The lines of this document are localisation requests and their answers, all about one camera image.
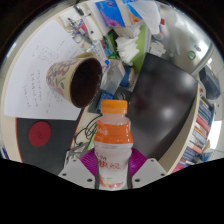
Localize white shelf with books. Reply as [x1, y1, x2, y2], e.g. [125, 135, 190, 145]
[156, 64, 218, 174]

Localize flat round red coaster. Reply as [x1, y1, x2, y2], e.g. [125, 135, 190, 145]
[28, 120, 52, 148]

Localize small blue device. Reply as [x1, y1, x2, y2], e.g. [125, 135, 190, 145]
[97, 90, 114, 109]

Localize blue round tub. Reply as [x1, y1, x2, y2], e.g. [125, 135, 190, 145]
[120, 66, 136, 88]

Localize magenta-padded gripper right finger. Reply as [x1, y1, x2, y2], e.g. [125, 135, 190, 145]
[127, 147, 168, 190]

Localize black cables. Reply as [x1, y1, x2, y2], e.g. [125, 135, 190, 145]
[73, 114, 103, 151]

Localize grey metal laptop stand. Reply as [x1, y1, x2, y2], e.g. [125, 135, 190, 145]
[65, 142, 90, 165]

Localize grey-handled scissors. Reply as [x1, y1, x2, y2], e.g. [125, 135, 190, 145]
[66, 17, 94, 46]

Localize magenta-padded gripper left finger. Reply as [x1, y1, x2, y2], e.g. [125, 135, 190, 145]
[57, 147, 99, 190]

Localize black computer monitor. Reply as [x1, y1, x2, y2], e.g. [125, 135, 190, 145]
[127, 52, 199, 160]

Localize black red-edged desk mat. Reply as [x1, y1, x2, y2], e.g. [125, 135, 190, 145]
[15, 108, 101, 176]

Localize orange-capped drink bottle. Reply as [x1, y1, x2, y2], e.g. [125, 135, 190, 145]
[93, 99, 135, 192]

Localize white napkin stack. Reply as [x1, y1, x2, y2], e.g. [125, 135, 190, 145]
[114, 34, 141, 66]

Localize patterned paper cup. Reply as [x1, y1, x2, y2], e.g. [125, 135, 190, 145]
[45, 52, 104, 109]

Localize clear plastic box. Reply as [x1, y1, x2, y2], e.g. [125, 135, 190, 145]
[100, 59, 126, 96]

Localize white paper sheets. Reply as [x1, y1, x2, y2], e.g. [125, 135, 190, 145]
[3, 18, 86, 122]

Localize blue tissue box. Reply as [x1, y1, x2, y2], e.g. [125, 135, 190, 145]
[94, 0, 162, 35]

